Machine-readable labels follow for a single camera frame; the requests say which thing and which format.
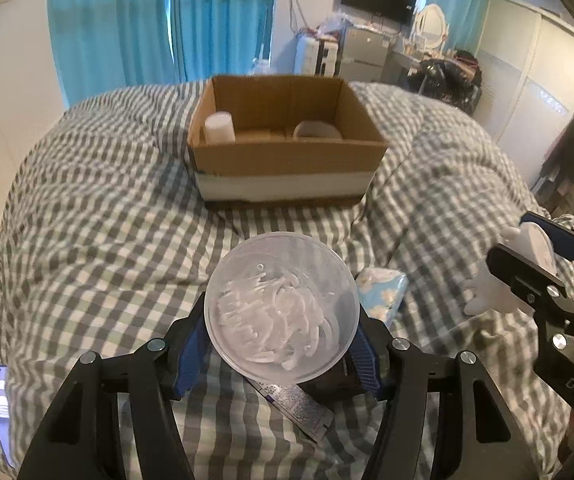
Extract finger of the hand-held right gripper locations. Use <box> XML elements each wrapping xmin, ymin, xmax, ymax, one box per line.
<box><xmin>519</xmin><ymin>211</ymin><xmax>574</xmax><ymax>263</ymax></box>
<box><xmin>486</xmin><ymin>243</ymin><xmax>574</xmax><ymax>425</ymax></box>

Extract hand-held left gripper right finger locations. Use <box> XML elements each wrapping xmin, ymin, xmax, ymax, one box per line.
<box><xmin>349</xmin><ymin>305</ymin><xmax>544</xmax><ymax>480</ymax></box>

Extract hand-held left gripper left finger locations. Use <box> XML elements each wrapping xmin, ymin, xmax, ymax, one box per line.
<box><xmin>17</xmin><ymin>292</ymin><xmax>206</xmax><ymax>480</ymax></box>

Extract white plush toy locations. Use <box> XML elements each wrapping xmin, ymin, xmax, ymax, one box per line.
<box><xmin>462</xmin><ymin>222</ymin><xmax>558</xmax><ymax>317</ymax></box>

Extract clear plastic cup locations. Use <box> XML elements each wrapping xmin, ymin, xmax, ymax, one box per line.
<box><xmin>204</xmin><ymin>232</ymin><xmax>360</xmax><ymax>386</ymax></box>

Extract cardboard box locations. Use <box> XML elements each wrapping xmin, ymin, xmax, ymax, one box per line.
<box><xmin>187</xmin><ymin>75</ymin><xmax>388</xmax><ymax>211</ymax></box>

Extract dark snack packet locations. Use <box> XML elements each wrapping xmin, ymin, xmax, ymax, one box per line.
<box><xmin>301</xmin><ymin>352</ymin><xmax>382</xmax><ymax>405</ymax></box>

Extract blue floral tissue pack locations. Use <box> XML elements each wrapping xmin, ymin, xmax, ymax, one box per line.
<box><xmin>356</xmin><ymin>267</ymin><xmax>408</xmax><ymax>323</ymax></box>

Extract silver tube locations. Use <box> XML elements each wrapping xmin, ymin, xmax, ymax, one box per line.
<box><xmin>244</xmin><ymin>377</ymin><xmax>335</xmax><ymax>443</ymax></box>

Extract dark hanging clothing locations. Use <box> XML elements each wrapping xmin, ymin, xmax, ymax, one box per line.
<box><xmin>542</xmin><ymin>102</ymin><xmax>574</xmax><ymax>187</ymax></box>

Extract white wardrobe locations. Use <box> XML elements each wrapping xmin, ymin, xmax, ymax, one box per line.
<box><xmin>474</xmin><ymin>0</ymin><xmax>574</xmax><ymax>193</ymax></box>

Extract grey checkered blanket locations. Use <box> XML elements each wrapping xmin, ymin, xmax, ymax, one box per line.
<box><xmin>0</xmin><ymin>79</ymin><xmax>574</xmax><ymax>480</ymax></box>

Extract black bag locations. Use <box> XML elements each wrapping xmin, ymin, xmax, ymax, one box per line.
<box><xmin>407</xmin><ymin>50</ymin><xmax>483</xmax><ymax>112</ymax></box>

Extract white round bowl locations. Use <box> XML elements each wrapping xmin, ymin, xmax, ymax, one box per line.
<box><xmin>293</xmin><ymin>120</ymin><xmax>342</xmax><ymax>140</ymax></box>

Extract white plastic bottle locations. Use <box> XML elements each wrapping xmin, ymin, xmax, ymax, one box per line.
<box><xmin>204</xmin><ymin>111</ymin><xmax>236</xmax><ymax>144</ymax></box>

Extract white round mirror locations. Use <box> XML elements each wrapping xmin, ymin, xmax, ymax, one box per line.
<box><xmin>413</xmin><ymin>3</ymin><xmax>449</xmax><ymax>54</ymax></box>

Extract blue curtain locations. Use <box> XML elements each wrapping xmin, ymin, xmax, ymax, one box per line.
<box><xmin>426</xmin><ymin>0</ymin><xmax>496</xmax><ymax>57</ymax></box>
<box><xmin>46</xmin><ymin>0</ymin><xmax>276</xmax><ymax>107</ymax></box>

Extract grey drawer cabinet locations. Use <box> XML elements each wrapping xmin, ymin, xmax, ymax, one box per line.
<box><xmin>338</xmin><ymin>26</ymin><xmax>398</xmax><ymax>81</ymax></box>

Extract white suitcase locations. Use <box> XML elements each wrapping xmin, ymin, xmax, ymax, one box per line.
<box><xmin>294</xmin><ymin>35</ymin><xmax>342</xmax><ymax>77</ymax></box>

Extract clear plastic bag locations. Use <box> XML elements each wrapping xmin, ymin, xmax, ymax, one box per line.
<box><xmin>316</xmin><ymin>11</ymin><xmax>354</xmax><ymax>42</ymax></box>

